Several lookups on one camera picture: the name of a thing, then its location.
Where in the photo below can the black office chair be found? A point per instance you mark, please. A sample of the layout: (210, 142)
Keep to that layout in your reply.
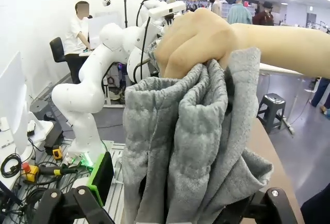
(58, 51)

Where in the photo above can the black overhead camera stand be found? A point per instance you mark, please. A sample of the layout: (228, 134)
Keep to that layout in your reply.
(125, 7)

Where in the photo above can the white desk screen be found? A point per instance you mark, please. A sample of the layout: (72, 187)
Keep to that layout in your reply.
(103, 28)

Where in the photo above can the figure in dark red coat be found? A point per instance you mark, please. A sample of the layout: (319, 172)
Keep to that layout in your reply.
(264, 16)

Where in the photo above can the yellow emergency stop button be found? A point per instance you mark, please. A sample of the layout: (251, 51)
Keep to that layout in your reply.
(29, 171)

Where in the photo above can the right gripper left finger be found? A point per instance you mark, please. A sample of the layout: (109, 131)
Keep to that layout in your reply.
(101, 177)

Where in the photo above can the mannequin in white clothes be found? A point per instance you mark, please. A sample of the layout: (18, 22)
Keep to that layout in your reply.
(216, 6)

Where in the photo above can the large white monitor back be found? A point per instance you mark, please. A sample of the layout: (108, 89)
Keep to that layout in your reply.
(13, 100)

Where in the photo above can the seated person in white shirt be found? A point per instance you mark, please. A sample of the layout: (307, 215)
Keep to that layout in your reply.
(74, 33)

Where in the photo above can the grey training pants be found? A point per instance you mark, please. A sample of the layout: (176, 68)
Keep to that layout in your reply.
(193, 131)

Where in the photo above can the person's right forearm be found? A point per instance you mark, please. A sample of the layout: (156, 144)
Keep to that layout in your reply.
(283, 46)

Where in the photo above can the grey plastic stool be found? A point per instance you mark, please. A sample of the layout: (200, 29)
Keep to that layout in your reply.
(272, 108)

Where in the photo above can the figure in teal shirt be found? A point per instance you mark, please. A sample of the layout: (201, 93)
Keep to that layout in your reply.
(238, 12)

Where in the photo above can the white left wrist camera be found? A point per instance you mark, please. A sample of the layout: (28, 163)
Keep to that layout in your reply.
(167, 8)

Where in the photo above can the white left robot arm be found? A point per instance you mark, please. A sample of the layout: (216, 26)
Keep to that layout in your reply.
(77, 100)

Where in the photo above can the person's right hand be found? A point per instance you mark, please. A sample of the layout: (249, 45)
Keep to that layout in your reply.
(196, 40)

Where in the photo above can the black power box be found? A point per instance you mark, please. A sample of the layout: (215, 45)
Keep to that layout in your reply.
(52, 137)

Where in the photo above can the yellow black handheld device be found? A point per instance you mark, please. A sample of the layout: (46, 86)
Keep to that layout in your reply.
(57, 153)

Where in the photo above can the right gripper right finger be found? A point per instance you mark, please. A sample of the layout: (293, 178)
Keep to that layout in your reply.
(279, 206)

